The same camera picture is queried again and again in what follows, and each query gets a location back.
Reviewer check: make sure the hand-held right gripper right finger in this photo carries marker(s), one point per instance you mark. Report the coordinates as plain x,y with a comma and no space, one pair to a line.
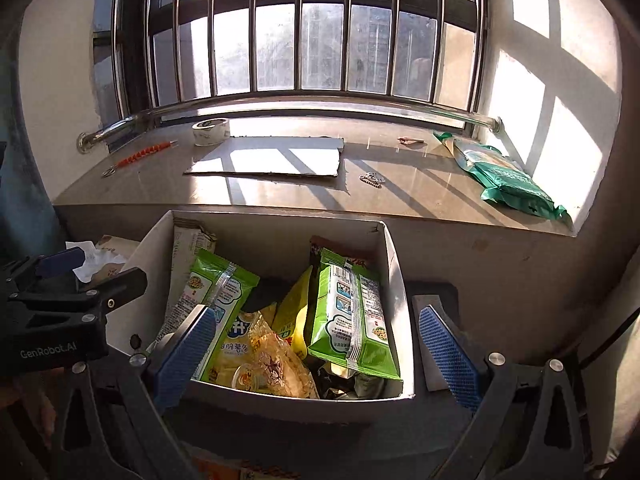
447,355

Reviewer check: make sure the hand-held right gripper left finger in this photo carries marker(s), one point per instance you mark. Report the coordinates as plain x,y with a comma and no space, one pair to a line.
182,355

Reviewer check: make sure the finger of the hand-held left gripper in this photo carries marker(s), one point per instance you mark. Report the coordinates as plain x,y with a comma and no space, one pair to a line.
115,287
60,261

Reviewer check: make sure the yellow-green chips bag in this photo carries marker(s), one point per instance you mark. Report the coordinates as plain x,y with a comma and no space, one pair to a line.
227,355

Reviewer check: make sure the clear jelly cup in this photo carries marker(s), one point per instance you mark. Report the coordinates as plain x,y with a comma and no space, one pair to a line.
245,376

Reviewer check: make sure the white printed long snack packet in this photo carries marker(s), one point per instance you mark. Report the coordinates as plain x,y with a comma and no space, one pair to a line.
187,260

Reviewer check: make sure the green snack packet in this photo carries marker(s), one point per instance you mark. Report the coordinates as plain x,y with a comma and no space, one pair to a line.
220,285
345,320

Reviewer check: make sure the white cardboard box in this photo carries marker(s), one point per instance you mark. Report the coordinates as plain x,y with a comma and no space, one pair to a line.
395,280

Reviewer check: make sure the clear pastry packet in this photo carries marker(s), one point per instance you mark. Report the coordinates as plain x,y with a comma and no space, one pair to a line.
280,365

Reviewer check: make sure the yellow snack pouch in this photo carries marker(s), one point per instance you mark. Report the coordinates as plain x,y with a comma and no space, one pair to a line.
292,310

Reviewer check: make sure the white remote control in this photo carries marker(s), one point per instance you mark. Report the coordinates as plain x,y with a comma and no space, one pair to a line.
425,360

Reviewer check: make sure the tissue pack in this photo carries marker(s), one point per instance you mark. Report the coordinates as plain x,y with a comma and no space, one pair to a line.
107,260

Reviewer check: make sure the blue-grey curtain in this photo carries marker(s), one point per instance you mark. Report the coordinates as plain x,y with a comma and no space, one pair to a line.
25,185

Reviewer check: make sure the clear tape roll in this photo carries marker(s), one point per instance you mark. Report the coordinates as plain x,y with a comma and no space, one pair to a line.
211,131

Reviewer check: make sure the green packet with white print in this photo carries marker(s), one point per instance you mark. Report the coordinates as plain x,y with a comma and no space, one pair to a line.
505,180

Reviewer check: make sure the white flat board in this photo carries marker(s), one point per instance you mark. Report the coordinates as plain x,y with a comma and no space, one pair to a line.
270,157

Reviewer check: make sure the small metal clip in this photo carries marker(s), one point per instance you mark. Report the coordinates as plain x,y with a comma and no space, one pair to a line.
410,140

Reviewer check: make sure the metal window guard rail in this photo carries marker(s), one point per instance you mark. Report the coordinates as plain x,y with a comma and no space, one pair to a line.
300,110

